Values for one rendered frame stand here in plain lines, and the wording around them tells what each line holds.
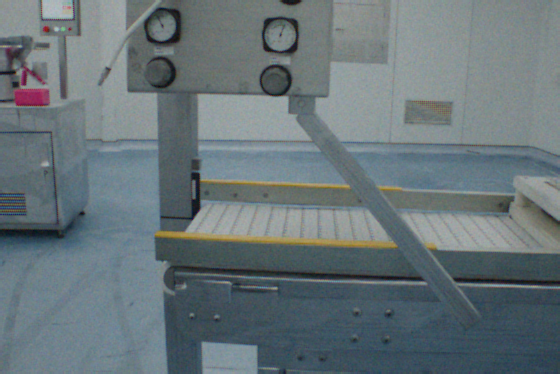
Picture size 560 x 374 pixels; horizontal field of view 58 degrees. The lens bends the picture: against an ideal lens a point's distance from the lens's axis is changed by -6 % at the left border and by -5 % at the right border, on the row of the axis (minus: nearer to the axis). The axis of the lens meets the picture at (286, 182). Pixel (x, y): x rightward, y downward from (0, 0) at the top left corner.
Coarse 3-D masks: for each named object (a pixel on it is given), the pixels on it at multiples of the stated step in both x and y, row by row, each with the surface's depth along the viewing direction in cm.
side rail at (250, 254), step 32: (160, 256) 65; (192, 256) 64; (224, 256) 64; (256, 256) 64; (288, 256) 64; (320, 256) 63; (352, 256) 63; (384, 256) 63; (448, 256) 63; (480, 256) 62; (512, 256) 62; (544, 256) 62
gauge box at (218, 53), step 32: (128, 0) 54; (192, 0) 54; (224, 0) 54; (256, 0) 54; (320, 0) 53; (192, 32) 55; (224, 32) 55; (256, 32) 55; (320, 32) 54; (128, 64) 56; (192, 64) 56; (224, 64) 56; (256, 64) 55; (320, 64) 55; (288, 96) 56; (320, 96) 56
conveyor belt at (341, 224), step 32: (192, 224) 81; (224, 224) 80; (256, 224) 81; (288, 224) 81; (320, 224) 82; (352, 224) 82; (416, 224) 83; (448, 224) 83; (480, 224) 84; (512, 224) 84
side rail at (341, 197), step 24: (216, 192) 91; (240, 192) 90; (264, 192) 90; (288, 192) 90; (312, 192) 90; (336, 192) 89; (384, 192) 89; (408, 192) 89; (432, 192) 89; (456, 192) 89; (480, 192) 89
